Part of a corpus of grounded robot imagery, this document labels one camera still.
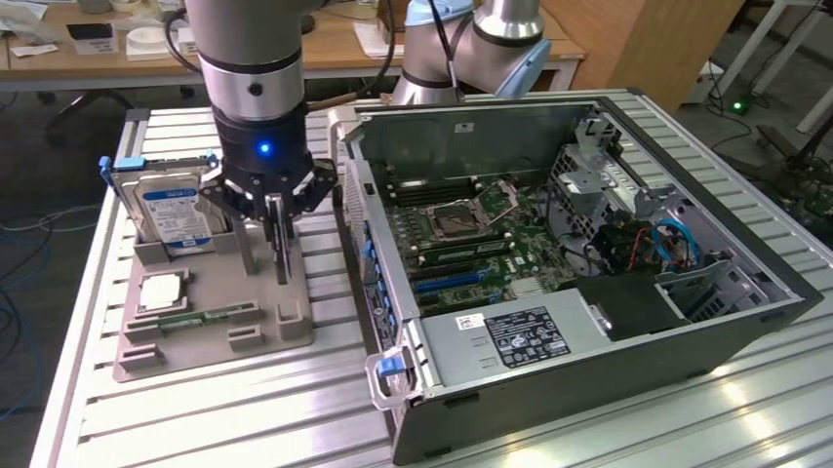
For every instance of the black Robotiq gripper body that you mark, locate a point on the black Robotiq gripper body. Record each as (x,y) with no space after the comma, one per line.
(261,141)

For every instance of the graphics card with metal bracket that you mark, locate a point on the graphics card with metal bracket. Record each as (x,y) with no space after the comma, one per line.
(283,263)

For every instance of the wooden desk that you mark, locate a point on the wooden desk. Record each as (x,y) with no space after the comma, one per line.
(338,53)

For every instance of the CPU socket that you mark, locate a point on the CPU socket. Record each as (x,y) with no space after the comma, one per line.
(455,222)

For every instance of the silver CPU chip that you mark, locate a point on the silver CPU chip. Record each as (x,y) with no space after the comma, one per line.
(159,292)

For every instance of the white labelled box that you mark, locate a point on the white labelled box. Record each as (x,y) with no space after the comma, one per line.
(186,47)

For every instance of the white round container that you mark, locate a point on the white round container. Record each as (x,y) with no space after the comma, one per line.
(152,46)

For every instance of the black chair base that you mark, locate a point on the black chair base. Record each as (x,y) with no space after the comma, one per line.
(98,97)

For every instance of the green RAM stick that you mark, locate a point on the green RAM stick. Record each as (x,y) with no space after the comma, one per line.
(188,319)
(469,251)

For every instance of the open socket cover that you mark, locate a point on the open socket cover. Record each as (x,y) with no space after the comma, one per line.
(500,197)

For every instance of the white paper stack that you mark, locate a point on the white paper stack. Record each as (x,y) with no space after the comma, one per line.
(378,41)

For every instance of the blue expansion slot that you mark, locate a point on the blue expansion slot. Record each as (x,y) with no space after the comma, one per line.
(449,282)

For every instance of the white box with black top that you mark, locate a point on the white box with black top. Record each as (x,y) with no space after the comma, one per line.
(94,44)

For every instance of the grey plastic parts rack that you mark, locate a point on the grey plastic parts rack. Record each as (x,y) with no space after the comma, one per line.
(195,351)

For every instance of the brown cardboard box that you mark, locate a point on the brown cardboard box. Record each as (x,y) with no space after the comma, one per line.
(391,14)

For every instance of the green motherboard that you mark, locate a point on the green motherboard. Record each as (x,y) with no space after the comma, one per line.
(521,253)

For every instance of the grey cup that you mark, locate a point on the grey cup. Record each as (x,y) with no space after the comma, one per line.
(95,6)

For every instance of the blue case latch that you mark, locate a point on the blue case latch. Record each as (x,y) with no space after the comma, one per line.
(389,367)

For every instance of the white paper card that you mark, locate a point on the white paper card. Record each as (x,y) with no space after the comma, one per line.
(32,50)

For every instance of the silver metal drive cage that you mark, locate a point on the silver metal drive cage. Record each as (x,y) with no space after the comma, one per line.
(586,185)

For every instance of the grey power supply unit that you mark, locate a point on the grey power supply unit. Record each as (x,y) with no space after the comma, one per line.
(469,351)

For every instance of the wooden cabinet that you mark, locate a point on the wooden cabinet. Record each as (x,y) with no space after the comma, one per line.
(650,49)

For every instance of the open black PC case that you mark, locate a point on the open black PC case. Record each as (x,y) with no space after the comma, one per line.
(586,390)

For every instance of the metal disk bay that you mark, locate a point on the metal disk bay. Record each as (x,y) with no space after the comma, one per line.
(716,292)

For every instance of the hard disk with blue frame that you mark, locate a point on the hard disk with blue frame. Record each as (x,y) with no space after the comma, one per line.
(172,214)

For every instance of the white table frame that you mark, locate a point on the white table frame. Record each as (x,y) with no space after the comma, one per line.
(772,44)

